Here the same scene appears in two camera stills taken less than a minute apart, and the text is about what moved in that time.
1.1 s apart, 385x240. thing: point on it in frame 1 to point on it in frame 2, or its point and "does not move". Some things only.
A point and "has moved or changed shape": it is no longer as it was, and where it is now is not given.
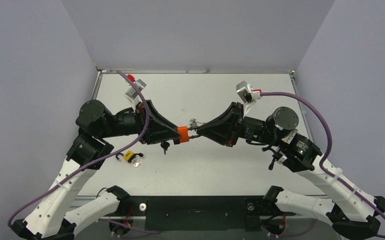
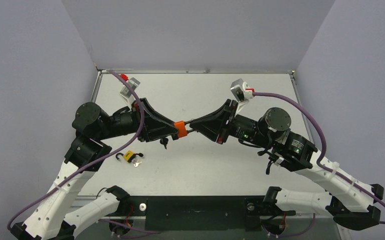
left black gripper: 157,134 does not move
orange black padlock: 184,134 has moved or changed shape
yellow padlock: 129,156 does not move
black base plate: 183,213 does not move
